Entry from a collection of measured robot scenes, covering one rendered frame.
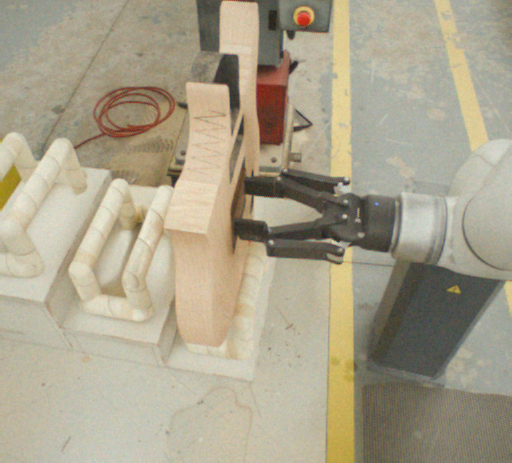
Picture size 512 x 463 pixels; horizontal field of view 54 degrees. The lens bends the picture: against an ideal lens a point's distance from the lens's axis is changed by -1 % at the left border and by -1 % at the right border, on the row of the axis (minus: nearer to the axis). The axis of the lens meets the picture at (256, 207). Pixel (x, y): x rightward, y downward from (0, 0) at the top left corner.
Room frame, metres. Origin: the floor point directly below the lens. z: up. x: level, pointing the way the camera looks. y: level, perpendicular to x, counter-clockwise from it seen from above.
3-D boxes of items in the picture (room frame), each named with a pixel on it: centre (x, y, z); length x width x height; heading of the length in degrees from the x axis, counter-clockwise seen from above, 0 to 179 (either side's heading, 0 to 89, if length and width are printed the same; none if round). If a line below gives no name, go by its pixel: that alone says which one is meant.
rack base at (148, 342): (0.48, 0.21, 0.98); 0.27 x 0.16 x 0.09; 171
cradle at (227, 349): (0.36, 0.06, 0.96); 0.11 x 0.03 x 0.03; 81
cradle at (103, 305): (0.39, 0.22, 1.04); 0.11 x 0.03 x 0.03; 81
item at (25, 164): (0.60, 0.39, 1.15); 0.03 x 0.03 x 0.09
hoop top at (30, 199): (0.50, 0.32, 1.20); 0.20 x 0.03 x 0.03; 170
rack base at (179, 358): (0.46, 0.05, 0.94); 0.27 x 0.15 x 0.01; 171
